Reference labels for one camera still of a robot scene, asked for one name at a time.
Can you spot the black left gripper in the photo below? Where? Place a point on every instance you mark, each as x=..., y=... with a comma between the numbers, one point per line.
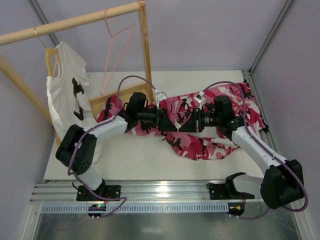
x=160, y=119

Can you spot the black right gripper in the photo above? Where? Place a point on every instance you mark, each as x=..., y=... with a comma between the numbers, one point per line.
x=196, y=120

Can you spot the pink camouflage trousers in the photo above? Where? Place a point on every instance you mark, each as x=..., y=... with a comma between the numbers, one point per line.
x=210, y=144

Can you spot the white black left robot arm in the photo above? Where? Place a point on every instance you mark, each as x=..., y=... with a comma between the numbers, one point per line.
x=78, y=146

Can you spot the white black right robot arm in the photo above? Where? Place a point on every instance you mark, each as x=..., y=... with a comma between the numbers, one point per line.
x=282, y=181

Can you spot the yellow wooden hanger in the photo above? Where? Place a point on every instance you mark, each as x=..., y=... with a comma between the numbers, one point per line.
x=51, y=57

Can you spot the white printed t-shirt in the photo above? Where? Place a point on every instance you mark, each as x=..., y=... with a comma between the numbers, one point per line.
x=67, y=101

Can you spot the wooden clothes rack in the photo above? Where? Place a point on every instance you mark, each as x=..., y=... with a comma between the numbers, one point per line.
x=49, y=28

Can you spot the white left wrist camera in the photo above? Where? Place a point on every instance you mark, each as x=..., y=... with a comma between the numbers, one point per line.
x=158, y=97

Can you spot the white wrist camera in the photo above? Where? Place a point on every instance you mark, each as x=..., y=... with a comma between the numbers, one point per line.
x=158, y=97
x=200, y=99

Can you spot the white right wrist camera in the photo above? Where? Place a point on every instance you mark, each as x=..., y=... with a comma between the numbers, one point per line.
x=200, y=99

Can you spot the pink wire hanger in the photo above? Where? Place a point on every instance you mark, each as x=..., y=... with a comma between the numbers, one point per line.
x=114, y=53

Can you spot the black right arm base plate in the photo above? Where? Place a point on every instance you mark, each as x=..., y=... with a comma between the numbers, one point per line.
x=226, y=191

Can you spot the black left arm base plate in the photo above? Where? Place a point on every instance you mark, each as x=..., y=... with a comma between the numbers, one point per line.
x=106, y=191

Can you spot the slotted grey cable duct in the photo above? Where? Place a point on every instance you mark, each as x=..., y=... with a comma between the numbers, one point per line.
x=135, y=208

